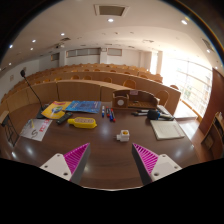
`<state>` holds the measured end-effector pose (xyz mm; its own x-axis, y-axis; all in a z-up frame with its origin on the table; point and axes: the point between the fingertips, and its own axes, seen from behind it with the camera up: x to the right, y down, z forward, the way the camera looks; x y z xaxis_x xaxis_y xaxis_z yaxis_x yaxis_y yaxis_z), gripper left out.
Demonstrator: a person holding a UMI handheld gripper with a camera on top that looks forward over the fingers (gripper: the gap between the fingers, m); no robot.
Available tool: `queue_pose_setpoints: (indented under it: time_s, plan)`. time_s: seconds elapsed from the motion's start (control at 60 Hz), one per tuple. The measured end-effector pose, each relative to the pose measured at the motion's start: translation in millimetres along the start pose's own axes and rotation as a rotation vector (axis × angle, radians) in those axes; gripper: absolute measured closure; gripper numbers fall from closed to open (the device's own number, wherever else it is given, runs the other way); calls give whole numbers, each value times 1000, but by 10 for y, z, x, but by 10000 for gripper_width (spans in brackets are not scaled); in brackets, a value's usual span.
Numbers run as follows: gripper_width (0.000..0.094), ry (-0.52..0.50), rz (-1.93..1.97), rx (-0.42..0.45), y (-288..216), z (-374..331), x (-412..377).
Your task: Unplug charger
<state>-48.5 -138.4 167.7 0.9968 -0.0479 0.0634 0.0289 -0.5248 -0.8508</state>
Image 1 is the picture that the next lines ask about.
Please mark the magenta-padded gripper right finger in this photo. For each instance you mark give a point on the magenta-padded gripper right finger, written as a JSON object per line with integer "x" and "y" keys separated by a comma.
{"x": 146, "y": 160}

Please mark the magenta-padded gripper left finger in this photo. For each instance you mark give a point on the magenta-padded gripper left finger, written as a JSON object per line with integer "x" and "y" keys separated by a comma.
{"x": 78, "y": 159}

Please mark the white block charger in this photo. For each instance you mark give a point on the white block charger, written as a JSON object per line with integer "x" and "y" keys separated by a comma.
{"x": 124, "y": 136}

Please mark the white paper pad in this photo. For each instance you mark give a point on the white paper pad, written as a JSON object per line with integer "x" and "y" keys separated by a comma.
{"x": 166, "y": 130}

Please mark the black remote control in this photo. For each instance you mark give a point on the black remote control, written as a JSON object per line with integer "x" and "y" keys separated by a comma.
{"x": 64, "y": 118}

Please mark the black handheld microphone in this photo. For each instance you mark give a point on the black handheld microphone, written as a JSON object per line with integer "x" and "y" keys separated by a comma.
{"x": 153, "y": 115}

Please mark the black pens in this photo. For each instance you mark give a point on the black pens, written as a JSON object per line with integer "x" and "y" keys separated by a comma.
{"x": 140, "y": 112}

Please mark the white printed paper sheet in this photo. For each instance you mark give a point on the white printed paper sheet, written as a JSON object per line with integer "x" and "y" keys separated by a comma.
{"x": 35, "y": 130}

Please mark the blue booklet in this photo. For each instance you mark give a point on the blue booklet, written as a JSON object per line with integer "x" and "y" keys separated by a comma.
{"x": 84, "y": 107}

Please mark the grey flat device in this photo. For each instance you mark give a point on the grey flat device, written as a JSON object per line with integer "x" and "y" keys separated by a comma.
{"x": 163, "y": 109}

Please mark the blue marker pen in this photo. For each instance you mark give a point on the blue marker pen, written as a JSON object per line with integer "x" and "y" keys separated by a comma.
{"x": 110, "y": 115}
{"x": 103, "y": 111}

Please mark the yellow book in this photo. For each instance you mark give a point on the yellow book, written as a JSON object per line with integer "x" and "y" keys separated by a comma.
{"x": 53, "y": 111}

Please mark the red marker pen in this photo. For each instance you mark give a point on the red marker pen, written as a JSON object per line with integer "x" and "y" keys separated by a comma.
{"x": 107, "y": 112}
{"x": 113, "y": 116}

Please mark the wooden desk organizer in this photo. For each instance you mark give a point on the wooden desk organizer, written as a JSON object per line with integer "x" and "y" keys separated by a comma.
{"x": 141, "y": 101}

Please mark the wooden lecture bench rows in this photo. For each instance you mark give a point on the wooden lecture bench rows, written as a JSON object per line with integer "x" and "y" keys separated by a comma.
{"x": 78, "y": 91}

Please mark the wooden shelf unit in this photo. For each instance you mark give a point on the wooden shelf unit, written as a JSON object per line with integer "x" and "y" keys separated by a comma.
{"x": 215, "y": 136}

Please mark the wooden chairs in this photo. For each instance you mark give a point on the wooden chairs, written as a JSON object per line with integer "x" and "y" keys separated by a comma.
{"x": 130, "y": 83}

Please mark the black gooseneck microphone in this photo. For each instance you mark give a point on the black gooseneck microphone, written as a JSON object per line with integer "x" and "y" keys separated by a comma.
{"x": 22, "y": 73}

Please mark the small dark ceiling vent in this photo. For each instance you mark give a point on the small dark ceiling vent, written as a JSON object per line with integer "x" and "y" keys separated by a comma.
{"x": 207, "y": 45}

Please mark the round ceiling lights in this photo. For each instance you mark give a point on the round ceiling lights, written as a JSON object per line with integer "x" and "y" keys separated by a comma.
{"x": 110, "y": 20}

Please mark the large square ceiling vent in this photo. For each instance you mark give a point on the large square ceiling vent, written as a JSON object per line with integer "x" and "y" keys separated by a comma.
{"x": 111, "y": 10}

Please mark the black metal frame stand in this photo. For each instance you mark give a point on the black metal frame stand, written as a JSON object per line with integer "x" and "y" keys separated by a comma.
{"x": 10, "y": 130}

